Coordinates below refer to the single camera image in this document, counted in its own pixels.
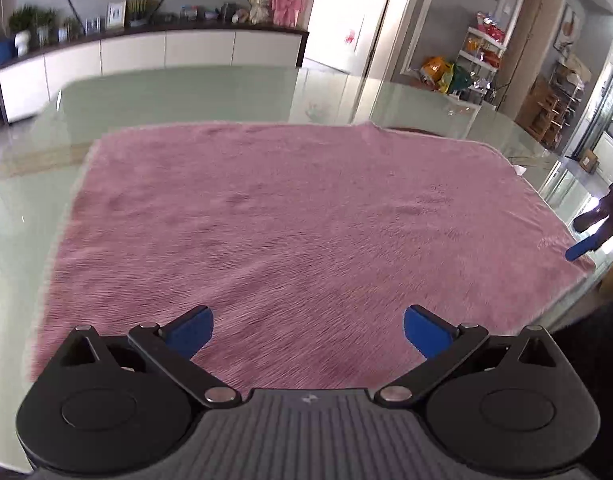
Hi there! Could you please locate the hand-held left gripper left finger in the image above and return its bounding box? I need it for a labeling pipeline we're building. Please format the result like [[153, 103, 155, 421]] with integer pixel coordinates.
[[56, 305, 243, 408]]

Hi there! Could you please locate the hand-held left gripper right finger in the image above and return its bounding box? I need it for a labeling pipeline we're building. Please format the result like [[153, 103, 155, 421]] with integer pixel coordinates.
[[374, 305, 562, 408]]

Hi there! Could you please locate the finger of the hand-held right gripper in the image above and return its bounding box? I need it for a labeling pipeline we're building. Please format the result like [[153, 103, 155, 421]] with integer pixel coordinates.
[[565, 215, 613, 262], [573, 183, 613, 233]]

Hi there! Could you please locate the pink towel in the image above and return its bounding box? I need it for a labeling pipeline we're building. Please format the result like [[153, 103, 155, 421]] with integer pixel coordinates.
[[24, 121, 598, 391]]

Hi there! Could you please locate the wooden rack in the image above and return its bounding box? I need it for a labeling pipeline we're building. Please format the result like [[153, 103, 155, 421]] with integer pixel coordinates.
[[516, 75, 582, 143]]

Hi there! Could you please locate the green bag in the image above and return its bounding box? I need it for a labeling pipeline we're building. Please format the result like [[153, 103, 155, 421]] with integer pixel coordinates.
[[443, 62, 472, 95]]

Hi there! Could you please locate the white snack shelf rack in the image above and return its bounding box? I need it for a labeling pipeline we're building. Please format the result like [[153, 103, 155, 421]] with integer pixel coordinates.
[[456, 12, 507, 98]]

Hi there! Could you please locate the yellow bag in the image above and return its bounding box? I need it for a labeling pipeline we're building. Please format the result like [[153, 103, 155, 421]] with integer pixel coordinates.
[[420, 56, 449, 88]]

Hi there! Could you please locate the white TV cabinet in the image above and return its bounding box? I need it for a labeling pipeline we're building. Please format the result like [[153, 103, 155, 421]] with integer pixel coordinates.
[[0, 22, 309, 125]]

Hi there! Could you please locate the white door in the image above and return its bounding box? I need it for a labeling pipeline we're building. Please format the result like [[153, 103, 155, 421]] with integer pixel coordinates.
[[304, 0, 402, 73]]

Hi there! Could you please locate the yellow flower plant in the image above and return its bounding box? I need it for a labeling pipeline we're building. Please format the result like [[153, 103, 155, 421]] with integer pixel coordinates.
[[126, 0, 154, 28]]

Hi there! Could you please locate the wrapped plush bouquet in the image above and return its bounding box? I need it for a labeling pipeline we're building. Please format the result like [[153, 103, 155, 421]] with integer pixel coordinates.
[[247, 0, 274, 25]]

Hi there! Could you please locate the potted plant in grey pot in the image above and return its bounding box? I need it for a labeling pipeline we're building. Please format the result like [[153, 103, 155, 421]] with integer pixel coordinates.
[[34, 8, 58, 47]]

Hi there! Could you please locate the pink gift box with bow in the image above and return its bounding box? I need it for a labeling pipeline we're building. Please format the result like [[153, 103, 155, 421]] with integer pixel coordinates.
[[271, 0, 306, 27]]

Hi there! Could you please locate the potted plant in white pot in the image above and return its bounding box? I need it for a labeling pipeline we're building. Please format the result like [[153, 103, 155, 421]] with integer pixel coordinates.
[[8, 5, 37, 57]]

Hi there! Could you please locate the small framed wall picture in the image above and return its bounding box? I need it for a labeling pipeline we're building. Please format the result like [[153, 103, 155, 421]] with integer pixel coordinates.
[[553, 5, 582, 52]]

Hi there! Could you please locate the white photo frame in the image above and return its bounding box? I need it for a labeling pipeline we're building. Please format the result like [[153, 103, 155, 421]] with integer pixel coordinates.
[[105, 0, 127, 30]]

